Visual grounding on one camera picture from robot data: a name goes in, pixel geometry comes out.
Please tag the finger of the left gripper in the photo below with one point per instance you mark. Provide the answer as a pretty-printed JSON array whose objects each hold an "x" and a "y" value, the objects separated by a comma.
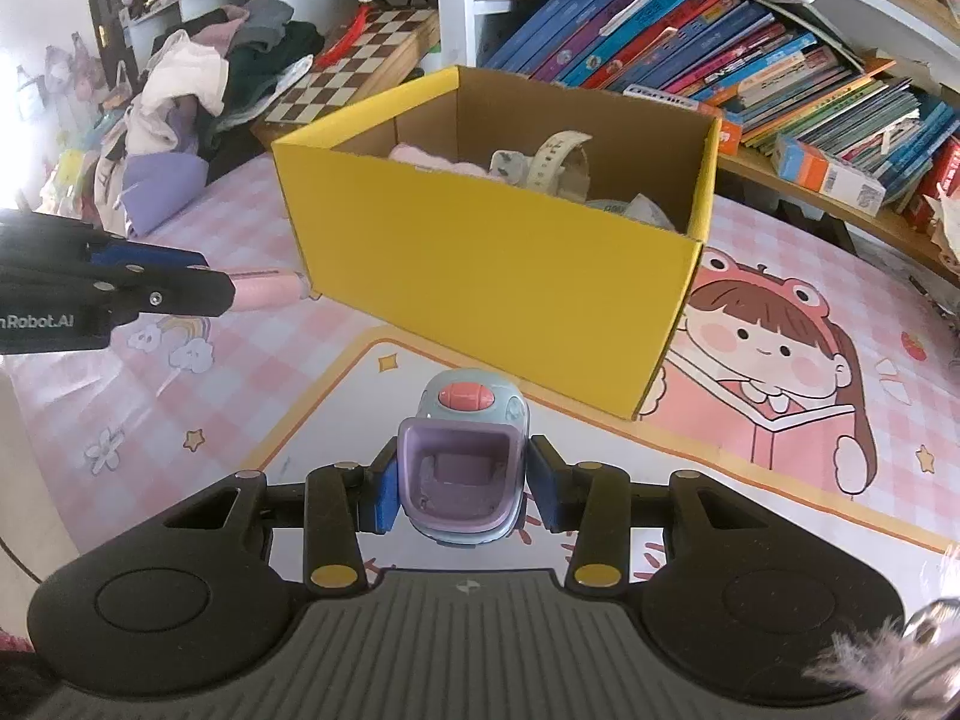
[
  {"x": 118, "y": 251},
  {"x": 132, "y": 290}
]

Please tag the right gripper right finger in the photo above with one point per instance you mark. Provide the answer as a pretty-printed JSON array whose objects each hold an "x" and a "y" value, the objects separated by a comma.
[{"x": 592, "y": 501}]

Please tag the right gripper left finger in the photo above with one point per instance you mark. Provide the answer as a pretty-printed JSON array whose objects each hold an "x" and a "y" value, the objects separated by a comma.
[{"x": 341, "y": 501}]

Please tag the purple toy car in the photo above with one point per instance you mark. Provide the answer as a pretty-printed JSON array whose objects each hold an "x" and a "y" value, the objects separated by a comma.
[{"x": 461, "y": 458}]

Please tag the white usb charger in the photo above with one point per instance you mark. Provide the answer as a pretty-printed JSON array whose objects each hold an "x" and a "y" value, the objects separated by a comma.
[{"x": 640, "y": 209}]

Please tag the white cartoon wrist watch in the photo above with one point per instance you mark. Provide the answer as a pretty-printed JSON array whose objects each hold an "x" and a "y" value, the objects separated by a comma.
[{"x": 560, "y": 167}]

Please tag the yellow cardboard box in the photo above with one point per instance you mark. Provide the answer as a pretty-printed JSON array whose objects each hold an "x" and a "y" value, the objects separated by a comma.
[{"x": 579, "y": 301}]

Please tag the pile of clothes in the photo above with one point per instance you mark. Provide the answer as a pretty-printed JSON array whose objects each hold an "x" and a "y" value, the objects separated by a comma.
[{"x": 205, "y": 83}]

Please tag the pink cartoon table mat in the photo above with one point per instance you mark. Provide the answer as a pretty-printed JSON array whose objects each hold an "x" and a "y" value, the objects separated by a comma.
[{"x": 798, "y": 375}]

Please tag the pink plush toy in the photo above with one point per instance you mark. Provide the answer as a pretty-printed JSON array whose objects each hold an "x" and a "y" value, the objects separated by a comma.
[{"x": 416, "y": 157}]

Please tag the wooden chess board box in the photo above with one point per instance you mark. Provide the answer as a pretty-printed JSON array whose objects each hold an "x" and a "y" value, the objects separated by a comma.
[{"x": 386, "y": 54}]

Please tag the red tassel ornament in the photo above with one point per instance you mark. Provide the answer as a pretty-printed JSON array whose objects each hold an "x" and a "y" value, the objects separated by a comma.
[{"x": 334, "y": 54}]

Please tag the orange white medicine box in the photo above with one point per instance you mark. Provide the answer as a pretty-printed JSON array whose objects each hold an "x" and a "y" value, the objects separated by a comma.
[{"x": 812, "y": 168}]

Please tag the row of colourful books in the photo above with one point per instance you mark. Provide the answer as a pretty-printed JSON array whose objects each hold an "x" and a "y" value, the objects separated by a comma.
[{"x": 777, "y": 78}]

